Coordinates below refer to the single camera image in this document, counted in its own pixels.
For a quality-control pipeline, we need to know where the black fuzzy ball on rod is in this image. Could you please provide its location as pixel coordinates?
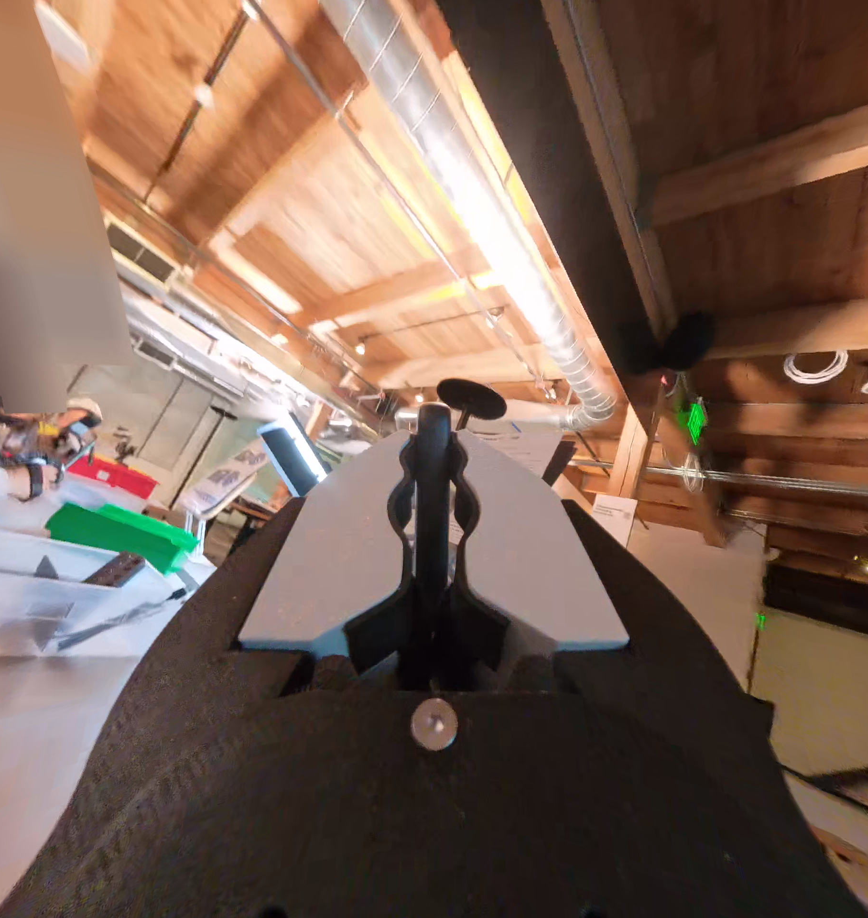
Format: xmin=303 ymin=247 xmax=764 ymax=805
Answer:
xmin=436 ymin=378 xmax=508 ymax=431

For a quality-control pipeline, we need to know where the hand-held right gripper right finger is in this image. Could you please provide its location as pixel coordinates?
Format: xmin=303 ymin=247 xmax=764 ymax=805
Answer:
xmin=441 ymin=430 xmax=630 ymax=678

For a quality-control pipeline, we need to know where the clear plastic bin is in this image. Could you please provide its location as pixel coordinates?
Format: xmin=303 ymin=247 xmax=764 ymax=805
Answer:
xmin=0 ymin=527 xmax=217 ymax=657

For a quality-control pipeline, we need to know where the led light panel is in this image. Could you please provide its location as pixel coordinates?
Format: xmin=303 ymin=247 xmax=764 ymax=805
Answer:
xmin=257 ymin=412 xmax=331 ymax=497

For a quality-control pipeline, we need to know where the instruction poster board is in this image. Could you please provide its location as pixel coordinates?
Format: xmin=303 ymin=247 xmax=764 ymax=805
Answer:
xmin=179 ymin=439 xmax=270 ymax=514

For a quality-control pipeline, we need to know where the black USB cable plug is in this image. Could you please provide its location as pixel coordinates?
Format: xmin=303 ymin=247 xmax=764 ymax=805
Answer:
xmin=414 ymin=402 xmax=458 ymax=600

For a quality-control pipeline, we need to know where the long black usb hub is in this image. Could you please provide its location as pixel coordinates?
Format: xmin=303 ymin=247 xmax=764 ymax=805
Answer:
xmin=83 ymin=552 xmax=148 ymax=589

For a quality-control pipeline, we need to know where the green plastic bin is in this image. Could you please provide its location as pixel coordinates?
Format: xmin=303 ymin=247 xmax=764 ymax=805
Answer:
xmin=45 ymin=502 xmax=200 ymax=575

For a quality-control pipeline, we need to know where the red plastic bin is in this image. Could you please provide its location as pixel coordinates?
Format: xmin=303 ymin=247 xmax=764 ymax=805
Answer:
xmin=68 ymin=453 xmax=159 ymax=499

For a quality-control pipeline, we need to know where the coiled black usb cable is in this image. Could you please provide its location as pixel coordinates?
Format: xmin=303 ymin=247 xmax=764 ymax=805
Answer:
xmin=55 ymin=585 xmax=193 ymax=652

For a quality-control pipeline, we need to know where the green exit sign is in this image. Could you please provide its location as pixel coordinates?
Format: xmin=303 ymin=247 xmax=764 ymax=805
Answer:
xmin=674 ymin=398 xmax=709 ymax=447

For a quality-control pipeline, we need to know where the white cable coil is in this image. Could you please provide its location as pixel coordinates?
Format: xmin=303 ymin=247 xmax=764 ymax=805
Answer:
xmin=784 ymin=350 xmax=849 ymax=384

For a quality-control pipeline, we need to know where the silver air duct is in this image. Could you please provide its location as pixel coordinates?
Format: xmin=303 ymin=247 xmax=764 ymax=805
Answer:
xmin=319 ymin=0 xmax=618 ymax=431

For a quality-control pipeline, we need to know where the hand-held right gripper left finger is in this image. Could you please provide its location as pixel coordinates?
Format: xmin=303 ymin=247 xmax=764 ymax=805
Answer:
xmin=238 ymin=430 xmax=415 ymax=678

